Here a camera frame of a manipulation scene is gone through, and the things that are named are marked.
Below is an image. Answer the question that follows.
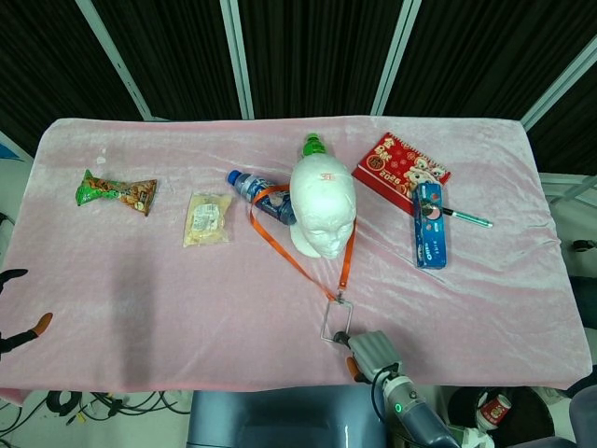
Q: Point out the green orange snack bag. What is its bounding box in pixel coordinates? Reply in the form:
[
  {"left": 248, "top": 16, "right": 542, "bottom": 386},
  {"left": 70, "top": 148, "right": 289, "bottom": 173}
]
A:
[{"left": 76, "top": 168, "right": 158, "bottom": 217}]

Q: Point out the blue Oreo cookie box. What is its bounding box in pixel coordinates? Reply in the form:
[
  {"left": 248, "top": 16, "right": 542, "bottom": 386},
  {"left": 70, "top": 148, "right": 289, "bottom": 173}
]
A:
[{"left": 411, "top": 181, "right": 450, "bottom": 270}]

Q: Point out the orange badge lanyard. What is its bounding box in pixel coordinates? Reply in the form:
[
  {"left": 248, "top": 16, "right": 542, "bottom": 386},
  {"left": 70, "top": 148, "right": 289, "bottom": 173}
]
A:
[{"left": 249, "top": 184, "right": 358, "bottom": 344}]

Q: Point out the pink velvet tablecloth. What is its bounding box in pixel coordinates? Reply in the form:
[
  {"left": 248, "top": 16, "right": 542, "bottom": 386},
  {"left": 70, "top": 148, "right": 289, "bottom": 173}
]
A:
[{"left": 0, "top": 116, "right": 593, "bottom": 391}]

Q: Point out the red desk calendar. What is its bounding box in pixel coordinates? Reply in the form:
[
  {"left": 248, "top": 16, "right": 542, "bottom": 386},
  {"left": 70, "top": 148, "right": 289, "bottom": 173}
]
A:
[{"left": 351, "top": 132, "right": 452, "bottom": 216}]

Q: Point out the blue label water bottle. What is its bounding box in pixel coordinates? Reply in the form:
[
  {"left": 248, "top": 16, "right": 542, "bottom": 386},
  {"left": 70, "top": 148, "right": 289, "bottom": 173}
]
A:
[{"left": 227, "top": 169, "right": 299, "bottom": 227}]

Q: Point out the green cap bottle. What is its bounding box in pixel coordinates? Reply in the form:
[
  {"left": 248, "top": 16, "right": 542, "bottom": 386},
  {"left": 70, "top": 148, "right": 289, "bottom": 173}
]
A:
[{"left": 300, "top": 133, "right": 330, "bottom": 160}]

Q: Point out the clear yellowish snack packet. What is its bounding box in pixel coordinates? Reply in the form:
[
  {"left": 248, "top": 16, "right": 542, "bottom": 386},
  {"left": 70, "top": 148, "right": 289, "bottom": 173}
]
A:
[{"left": 182, "top": 191, "right": 233, "bottom": 248}]

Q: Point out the white partition post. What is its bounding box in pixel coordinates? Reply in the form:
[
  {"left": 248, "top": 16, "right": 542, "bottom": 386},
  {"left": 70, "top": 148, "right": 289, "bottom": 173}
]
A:
[
  {"left": 370, "top": 0, "right": 423, "bottom": 116},
  {"left": 218, "top": 0, "right": 256, "bottom": 120},
  {"left": 76, "top": 0, "right": 153, "bottom": 120},
  {"left": 521, "top": 35, "right": 597, "bottom": 132}
]

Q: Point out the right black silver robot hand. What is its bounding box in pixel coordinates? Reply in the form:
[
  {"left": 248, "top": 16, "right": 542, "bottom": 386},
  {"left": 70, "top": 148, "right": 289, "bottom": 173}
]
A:
[{"left": 331, "top": 329, "right": 403, "bottom": 385}]

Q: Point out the white foam mannequin head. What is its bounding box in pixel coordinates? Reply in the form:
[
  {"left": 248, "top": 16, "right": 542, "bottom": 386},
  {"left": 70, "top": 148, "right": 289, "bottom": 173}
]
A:
[{"left": 288, "top": 156, "right": 358, "bottom": 261}]

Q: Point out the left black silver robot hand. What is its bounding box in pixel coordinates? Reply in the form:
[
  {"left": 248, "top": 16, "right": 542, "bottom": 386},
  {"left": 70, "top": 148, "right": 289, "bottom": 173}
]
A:
[{"left": 0, "top": 268, "right": 54, "bottom": 360}]

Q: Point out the green black pen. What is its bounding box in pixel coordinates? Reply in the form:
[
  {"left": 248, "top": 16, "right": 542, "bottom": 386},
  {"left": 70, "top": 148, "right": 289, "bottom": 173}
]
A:
[{"left": 440, "top": 204, "right": 494, "bottom": 230}]

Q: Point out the white blue panel edge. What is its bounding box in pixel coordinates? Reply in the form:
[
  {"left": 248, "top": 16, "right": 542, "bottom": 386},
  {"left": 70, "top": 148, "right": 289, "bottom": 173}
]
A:
[{"left": 0, "top": 130, "right": 34, "bottom": 164}]

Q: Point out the blue-grey robot torso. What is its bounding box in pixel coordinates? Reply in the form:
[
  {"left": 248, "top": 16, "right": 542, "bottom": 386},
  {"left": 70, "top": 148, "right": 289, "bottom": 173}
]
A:
[{"left": 186, "top": 385, "right": 388, "bottom": 448}]

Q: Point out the red paper cup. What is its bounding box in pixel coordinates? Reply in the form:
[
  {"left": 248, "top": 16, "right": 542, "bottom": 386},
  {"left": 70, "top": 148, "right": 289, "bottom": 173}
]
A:
[{"left": 475, "top": 393, "right": 509, "bottom": 433}]

